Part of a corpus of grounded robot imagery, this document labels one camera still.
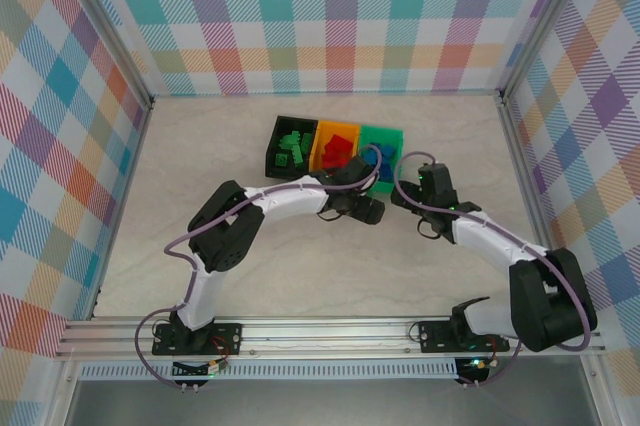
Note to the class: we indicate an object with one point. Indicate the blue lego brick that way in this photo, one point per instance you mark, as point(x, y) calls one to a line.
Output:
point(386, 151)
point(371, 158)
point(388, 172)

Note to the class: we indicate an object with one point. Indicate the red lego brick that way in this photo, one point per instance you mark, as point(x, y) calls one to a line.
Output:
point(339, 142)
point(330, 153)
point(334, 163)

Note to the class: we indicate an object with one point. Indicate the green plastic bin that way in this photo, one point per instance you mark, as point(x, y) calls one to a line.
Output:
point(387, 135)

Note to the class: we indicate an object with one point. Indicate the orange plastic bin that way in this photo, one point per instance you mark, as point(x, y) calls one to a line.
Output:
point(320, 128)

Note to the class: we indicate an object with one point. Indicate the small green lego brick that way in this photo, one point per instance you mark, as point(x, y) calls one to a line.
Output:
point(281, 160)

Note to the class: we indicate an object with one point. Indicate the black plastic bin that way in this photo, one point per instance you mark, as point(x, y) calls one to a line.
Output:
point(272, 173)

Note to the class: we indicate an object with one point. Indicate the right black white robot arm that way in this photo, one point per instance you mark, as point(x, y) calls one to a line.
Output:
point(550, 306)

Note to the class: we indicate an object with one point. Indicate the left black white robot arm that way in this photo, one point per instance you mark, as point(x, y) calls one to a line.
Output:
point(225, 231)

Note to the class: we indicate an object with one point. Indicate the aluminium side rail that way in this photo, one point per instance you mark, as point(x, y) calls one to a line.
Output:
point(125, 196)
point(527, 171)

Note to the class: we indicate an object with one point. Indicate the aluminium mounting rail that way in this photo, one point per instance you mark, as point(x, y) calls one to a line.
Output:
point(325, 333)

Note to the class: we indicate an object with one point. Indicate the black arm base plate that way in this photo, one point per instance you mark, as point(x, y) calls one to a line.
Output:
point(225, 336)
point(435, 336)

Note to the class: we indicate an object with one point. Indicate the aluminium frame post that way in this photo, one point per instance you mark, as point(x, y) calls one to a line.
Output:
point(116, 28)
point(540, 21)

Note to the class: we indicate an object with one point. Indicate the aluminium frame leg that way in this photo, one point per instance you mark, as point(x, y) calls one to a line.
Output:
point(600, 391)
point(62, 391)

